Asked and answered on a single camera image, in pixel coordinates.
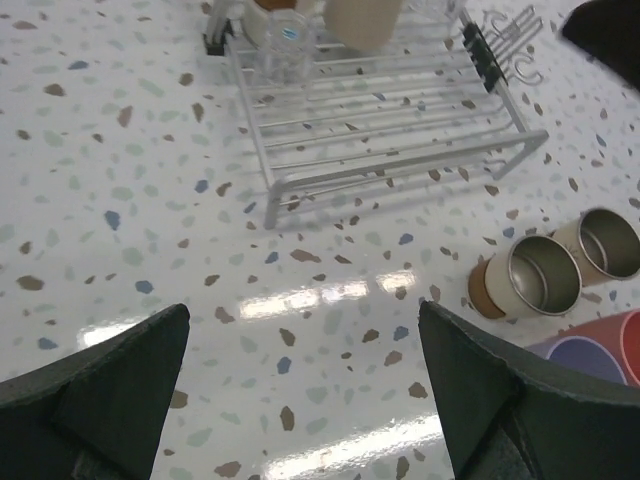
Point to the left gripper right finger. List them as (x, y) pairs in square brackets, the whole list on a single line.
[(507, 413)]

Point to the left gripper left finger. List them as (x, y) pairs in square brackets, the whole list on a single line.
[(98, 413)]

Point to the small clear glass cup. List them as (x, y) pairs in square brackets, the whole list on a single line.
[(285, 57)]

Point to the tan paper cup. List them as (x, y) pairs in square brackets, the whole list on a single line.
[(363, 25)]

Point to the steel cup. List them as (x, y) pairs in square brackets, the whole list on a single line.
[(536, 276), (604, 245), (258, 13)]

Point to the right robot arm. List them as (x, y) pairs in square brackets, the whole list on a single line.
[(608, 31)]

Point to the purple plastic cup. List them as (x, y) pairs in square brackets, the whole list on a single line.
[(583, 355)]

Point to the red plastic cup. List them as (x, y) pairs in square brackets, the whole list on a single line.
[(619, 334)]

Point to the silver wire dish rack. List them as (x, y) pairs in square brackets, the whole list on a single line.
[(435, 98)]

